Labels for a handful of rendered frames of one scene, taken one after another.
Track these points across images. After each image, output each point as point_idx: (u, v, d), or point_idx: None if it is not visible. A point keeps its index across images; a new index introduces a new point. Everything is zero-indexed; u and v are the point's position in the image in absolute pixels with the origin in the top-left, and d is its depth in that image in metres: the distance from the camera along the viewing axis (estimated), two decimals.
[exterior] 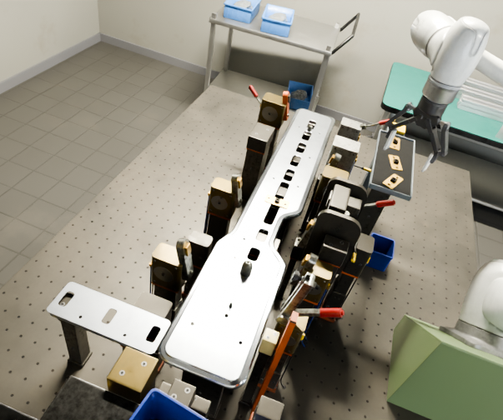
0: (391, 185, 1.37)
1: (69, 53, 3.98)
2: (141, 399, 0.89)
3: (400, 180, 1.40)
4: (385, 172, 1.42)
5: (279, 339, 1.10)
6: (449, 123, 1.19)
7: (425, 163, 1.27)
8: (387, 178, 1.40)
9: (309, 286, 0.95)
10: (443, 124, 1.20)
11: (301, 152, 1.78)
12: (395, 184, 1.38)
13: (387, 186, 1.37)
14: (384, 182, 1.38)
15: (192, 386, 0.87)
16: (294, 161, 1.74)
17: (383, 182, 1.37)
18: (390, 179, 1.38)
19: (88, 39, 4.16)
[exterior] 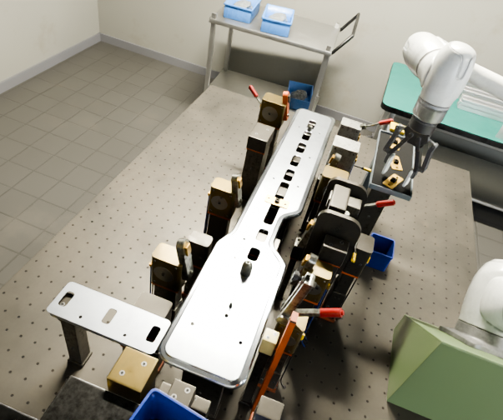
0: (391, 185, 1.37)
1: (69, 53, 3.98)
2: (141, 399, 0.89)
3: (400, 180, 1.40)
4: (385, 172, 1.42)
5: (279, 339, 1.10)
6: (436, 145, 1.24)
7: (405, 178, 1.34)
8: (387, 178, 1.40)
9: (309, 286, 0.95)
10: (431, 144, 1.24)
11: (301, 152, 1.78)
12: (395, 184, 1.38)
13: (387, 186, 1.37)
14: (384, 182, 1.38)
15: (192, 386, 0.87)
16: (294, 161, 1.74)
17: (383, 182, 1.37)
18: (390, 179, 1.38)
19: (88, 39, 4.16)
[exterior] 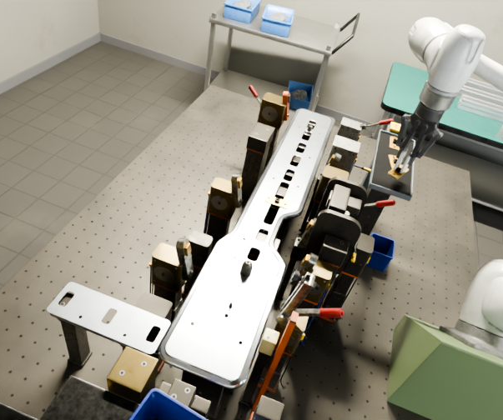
0: (397, 175, 1.34)
1: (69, 53, 3.98)
2: (141, 399, 0.89)
3: (406, 170, 1.37)
4: (385, 172, 1.42)
5: (279, 339, 1.10)
6: (441, 135, 1.22)
7: (403, 165, 1.33)
8: (387, 178, 1.40)
9: (309, 286, 0.95)
10: (436, 133, 1.22)
11: (301, 152, 1.78)
12: (401, 174, 1.35)
13: (392, 176, 1.34)
14: (389, 172, 1.35)
15: (192, 386, 0.87)
16: (294, 161, 1.74)
17: (388, 172, 1.34)
18: (395, 169, 1.35)
19: (88, 39, 4.16)
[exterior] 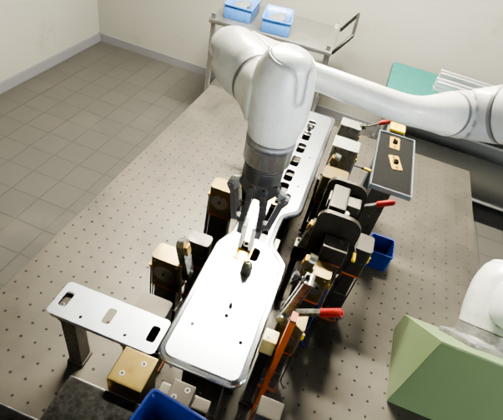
0: (245, 255, 0.93)
1: (69, 53, 3.98)
2: (141, 399, 0.89)
3: (255, 241, 0.97)
4: (385, 172, 1.42)
5: (279, 339, 1.10)
6: (289, 199, 0.83)
7: (249, 242, 0.92)
8: (387, 178, 1.40)
9: (309, 286, 0.95)
10: (282, 197, 0.83)
11: (301, 152, 1.78)
12: (250, 252, 0.94)
13: (239, 259, 0.92)
14: (233, 253, 0.93)
15: (192, 386, 0.87)
16: (294, 161, 1.74)
17: (233, 256, 0.93)
18: (242, 246, 0.95)
19: (88, 39, 4.16)
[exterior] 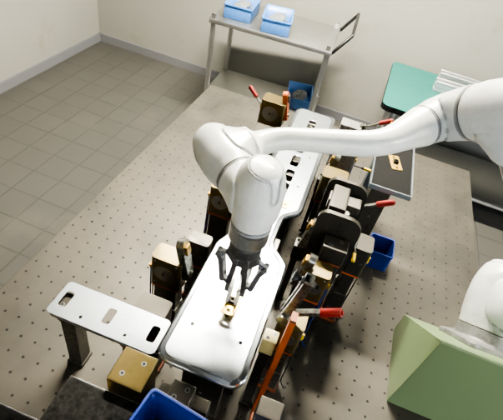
0: (231, 309, 1.09)
1: (69, 53, 3.98)
2: (141, 399, 0.89)
3: (240, 296, 1.12)
4: (385, 172, 1.42)
5: (279, 339, 1.10)
6: (268, 268, 0.98)
7: (234, 298, 1.07)
8: (387, 178, 1.40)
9: (309, 286, 0.95)
10: (262, 267, 0.98)
11: (301, 152, 1.78)
12: (236, 306, 1.10)
13: (226, 314, 1.08)
14: (221, 308, 1.08)
15: (192, 386, 0.87)
16: (294, 161, 1.74)
17: (220, 310, 1.08)
18: (228, 301, 1.10)
19: (88, 39, 4.16)
